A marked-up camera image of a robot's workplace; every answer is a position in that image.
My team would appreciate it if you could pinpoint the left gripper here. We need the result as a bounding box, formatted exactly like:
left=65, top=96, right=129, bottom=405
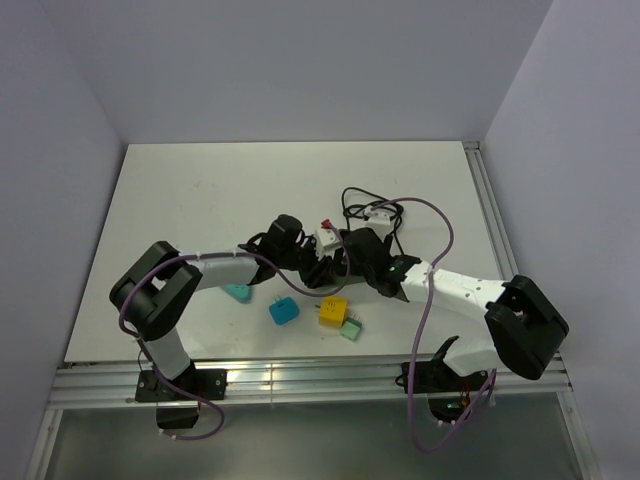
left=277, top=235, right=335, bottom=288

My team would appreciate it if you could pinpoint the black power cord with plug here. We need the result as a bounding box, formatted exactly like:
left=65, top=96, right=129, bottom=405
left=341, top=186, right=407, bottom=256

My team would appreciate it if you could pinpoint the green power strip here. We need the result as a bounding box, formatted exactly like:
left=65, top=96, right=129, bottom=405
left=327, top=275, right=366, bottom=291

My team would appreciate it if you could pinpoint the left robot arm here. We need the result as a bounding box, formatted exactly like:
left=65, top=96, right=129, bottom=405
left=109, top=214, right=334, bottom=399

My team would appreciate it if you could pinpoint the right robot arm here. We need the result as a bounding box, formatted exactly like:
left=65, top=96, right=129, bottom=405
left=344, top=228, right=570, bottom=390

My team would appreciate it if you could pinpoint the blue plug adapter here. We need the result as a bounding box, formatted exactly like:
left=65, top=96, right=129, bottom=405
left=268, top=297, right=300, bottom=326

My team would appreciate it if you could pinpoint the light green plug adapter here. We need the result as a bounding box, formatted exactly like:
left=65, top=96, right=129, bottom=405
left=339, top=316, right=363, bottom=342

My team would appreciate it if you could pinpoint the yellow cube socket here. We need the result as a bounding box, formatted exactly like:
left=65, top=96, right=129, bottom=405
left=318, top=296, right=348, bottom=330

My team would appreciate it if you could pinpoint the teal triangular power strip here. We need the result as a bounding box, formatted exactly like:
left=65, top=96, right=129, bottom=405
left=220, top=284, right=252, bottom=304

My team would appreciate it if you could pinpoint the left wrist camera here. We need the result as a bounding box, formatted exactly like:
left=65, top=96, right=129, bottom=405
left=312, top=219, right=342, bottom=260

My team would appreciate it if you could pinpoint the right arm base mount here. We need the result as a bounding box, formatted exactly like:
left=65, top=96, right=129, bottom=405
left=407, top=336, right=489, bottom=427

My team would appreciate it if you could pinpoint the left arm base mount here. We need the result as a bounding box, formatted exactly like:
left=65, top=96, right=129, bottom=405
left=134, top=366, right=227, bottom=441

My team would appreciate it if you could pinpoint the aluminium rail frame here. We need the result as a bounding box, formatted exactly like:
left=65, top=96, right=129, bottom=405
left=24, top=140, right=601, bottom=480

